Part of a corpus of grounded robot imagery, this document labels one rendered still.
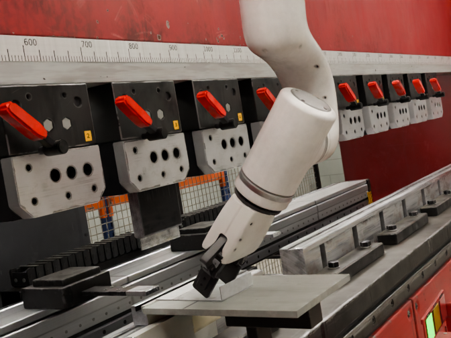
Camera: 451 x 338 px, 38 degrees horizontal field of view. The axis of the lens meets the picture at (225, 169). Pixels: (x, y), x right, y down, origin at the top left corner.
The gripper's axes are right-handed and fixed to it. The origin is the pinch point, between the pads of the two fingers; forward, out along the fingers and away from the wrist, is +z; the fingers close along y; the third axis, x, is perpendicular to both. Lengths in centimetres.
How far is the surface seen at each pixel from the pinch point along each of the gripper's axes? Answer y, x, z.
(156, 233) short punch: 0.7, -12.4, 0.5
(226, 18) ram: -26, -33, -29
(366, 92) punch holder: -92, -23, -16
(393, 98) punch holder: -114, -21, -13
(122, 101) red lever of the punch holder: 11.1, -20.4, -19.8
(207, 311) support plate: 7.9, 4.3, -0.1
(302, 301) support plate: 3.7, 14.0, -8.6
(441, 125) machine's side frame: -216, -24, 7
